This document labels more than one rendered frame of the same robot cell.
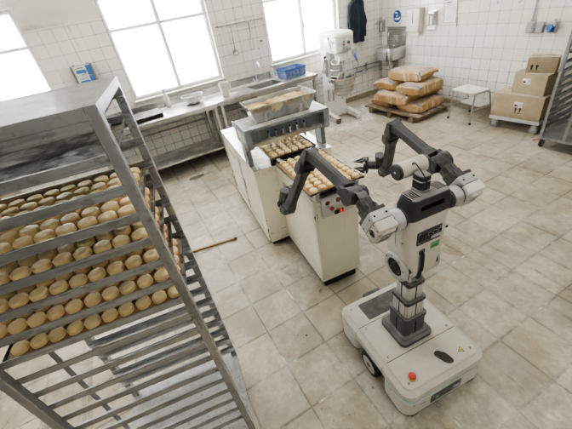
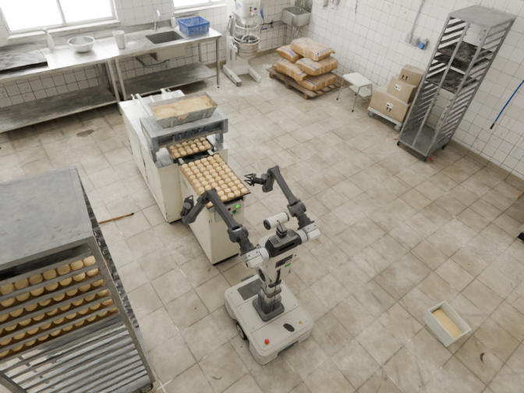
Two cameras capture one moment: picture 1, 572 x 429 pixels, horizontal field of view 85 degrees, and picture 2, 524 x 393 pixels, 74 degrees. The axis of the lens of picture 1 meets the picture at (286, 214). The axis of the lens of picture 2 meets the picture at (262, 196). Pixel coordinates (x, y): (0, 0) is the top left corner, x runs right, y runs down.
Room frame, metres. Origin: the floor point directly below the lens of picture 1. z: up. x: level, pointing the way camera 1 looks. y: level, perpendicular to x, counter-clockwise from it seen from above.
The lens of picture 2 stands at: (-0.24, 0.02, 2.95)
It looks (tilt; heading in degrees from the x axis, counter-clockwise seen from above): 44 degrees down; 342
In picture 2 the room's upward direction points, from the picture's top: 5 degrees clockwise
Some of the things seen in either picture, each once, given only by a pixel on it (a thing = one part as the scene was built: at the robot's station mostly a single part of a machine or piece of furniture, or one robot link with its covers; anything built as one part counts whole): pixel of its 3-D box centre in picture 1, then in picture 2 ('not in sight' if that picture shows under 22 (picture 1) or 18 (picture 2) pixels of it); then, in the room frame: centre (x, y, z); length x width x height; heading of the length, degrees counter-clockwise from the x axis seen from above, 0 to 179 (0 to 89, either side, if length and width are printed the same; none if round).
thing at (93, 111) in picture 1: (203, 330); (130, 329); (0.78, 0.39, 0.97); 0.03 x 0.03 x 1.70; 14
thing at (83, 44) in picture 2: (192, 99); (82, 45); (4.95, 1.02, 0.94); 0.33 x 0.33 x 0.12
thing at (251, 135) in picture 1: (283, 134); (185, 133); (2.59, -0.11, 1.01); 0.72 x 0.33 x 0.34; 106
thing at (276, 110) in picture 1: (278, 105); (183, 111); (2.59, -0.11, 1.25); 0.56 x 0.29 x 0.14; 106
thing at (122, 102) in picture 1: (191, 259); (113, 268); (1.22, 0.50, 0.97); 0.03 x 0.03 x 1.70; 14
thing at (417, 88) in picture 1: (420, 85); (317, 63); (5.08, -2.51, 0.47); 0.72 x 0.42 x 0.17; 117
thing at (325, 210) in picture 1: (337, 203); (228, 211); (1.75, -0.35, 0.77); 0.24 x 0.04 x 0.14; 106
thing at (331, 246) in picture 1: (317, 216); (210, 209); (2.10, -0.25, 0.45); 0.70 x 0.34 x 0.90; 16
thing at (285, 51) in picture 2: (397, 81); (298, 51); (5.59, -2.33, 0.47); 0.72 x 0.42 x 0.17; 112
